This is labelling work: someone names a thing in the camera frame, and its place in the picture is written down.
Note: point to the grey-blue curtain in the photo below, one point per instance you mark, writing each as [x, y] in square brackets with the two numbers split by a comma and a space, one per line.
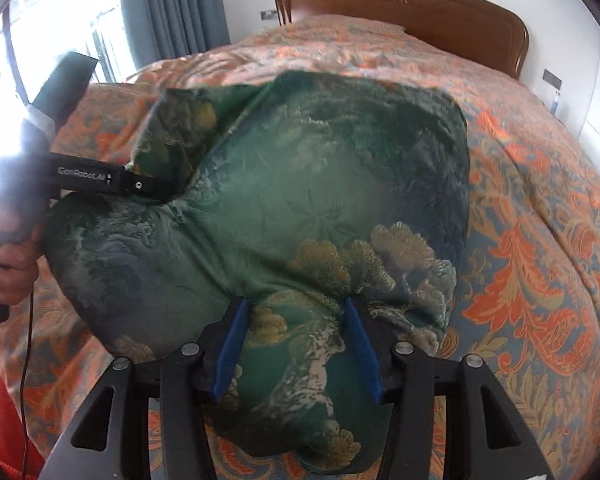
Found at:
[163, 29]

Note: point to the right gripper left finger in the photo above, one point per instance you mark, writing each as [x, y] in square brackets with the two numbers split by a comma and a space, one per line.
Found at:
[108, 436]

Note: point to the left hand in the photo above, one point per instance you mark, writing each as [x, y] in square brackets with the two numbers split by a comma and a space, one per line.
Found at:
[18, 261]

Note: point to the grey wall switch panel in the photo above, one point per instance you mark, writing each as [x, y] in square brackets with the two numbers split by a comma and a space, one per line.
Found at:
[552, 80]

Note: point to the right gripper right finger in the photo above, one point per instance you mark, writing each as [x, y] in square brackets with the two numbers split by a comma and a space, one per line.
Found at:
[485, 435]

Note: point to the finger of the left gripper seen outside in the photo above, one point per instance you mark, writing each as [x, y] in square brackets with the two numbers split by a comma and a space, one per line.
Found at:
[157, 189]

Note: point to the orange floral bed quilt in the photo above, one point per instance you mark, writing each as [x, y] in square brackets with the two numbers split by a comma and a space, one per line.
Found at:
[528, 297]

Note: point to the brown wooden headboard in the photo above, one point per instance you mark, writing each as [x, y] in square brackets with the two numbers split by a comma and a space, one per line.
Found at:
[478, 30]

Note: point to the red fleece sleeve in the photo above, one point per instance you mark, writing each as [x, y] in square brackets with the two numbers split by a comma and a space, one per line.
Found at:
[18, 456]

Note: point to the green patterned silk jacket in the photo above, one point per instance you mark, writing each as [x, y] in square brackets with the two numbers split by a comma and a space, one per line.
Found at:
[296, 195]

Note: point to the clear bottle on nightstand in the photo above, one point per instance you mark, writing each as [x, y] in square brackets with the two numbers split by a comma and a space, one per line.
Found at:
[555, 103]

